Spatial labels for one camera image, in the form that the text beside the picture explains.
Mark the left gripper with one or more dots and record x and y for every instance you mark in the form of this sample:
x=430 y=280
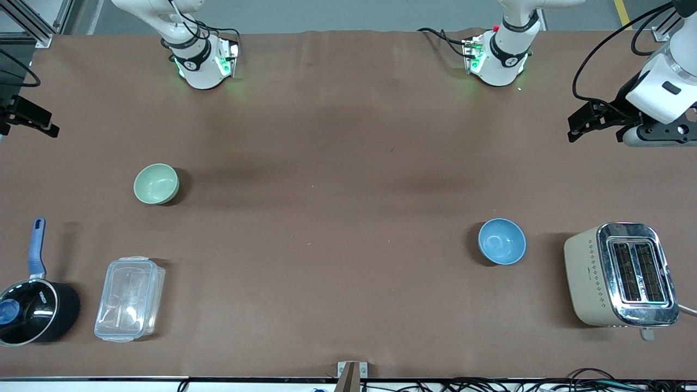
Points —
x=622 y=100

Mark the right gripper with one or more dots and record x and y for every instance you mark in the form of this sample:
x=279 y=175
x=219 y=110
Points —
x=12 y=104

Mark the green bowl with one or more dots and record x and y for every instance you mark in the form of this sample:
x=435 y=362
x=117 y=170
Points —
x=156 y=183

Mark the blue bowl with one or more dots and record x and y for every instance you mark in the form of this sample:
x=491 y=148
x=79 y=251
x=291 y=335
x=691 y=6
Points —
x=501 y=240

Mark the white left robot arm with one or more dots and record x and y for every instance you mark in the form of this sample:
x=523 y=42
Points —
x=498 y=65

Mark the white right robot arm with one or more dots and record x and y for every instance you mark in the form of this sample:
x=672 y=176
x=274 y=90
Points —
x=202 y=71

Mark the beige chrome toaster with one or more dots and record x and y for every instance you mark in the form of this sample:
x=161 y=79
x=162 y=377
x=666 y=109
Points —
x=618 y=275

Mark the glass lid with blue knob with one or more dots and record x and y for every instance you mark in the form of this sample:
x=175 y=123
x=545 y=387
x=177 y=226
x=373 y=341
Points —
x=24 y=311

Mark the clear plastic food container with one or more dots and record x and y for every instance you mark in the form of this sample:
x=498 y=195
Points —
x=129 y=298

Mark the brown table cover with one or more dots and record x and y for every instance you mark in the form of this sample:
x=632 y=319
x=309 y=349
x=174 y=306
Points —
x=348 y=283

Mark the aluminium frame profile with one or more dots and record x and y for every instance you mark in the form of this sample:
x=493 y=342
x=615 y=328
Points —
x=32 y=24

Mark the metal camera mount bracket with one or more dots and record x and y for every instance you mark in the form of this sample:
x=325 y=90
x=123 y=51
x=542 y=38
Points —
x=352 y=375

